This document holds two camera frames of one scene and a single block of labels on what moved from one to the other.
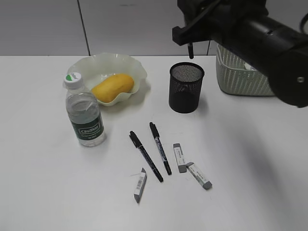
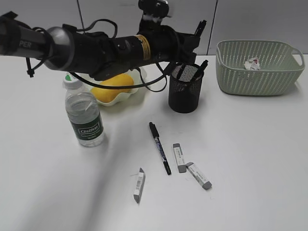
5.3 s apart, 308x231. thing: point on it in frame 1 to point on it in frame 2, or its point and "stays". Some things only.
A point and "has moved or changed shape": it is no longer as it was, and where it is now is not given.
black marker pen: x=157 y=135 stays
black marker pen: x=147 y=157 to x=182 y=68
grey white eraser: x=180 y=158 stays
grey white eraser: x=140 y=186 stays
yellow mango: x=111 y=86 stays
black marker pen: x=190 y=47 has moved or changed shape
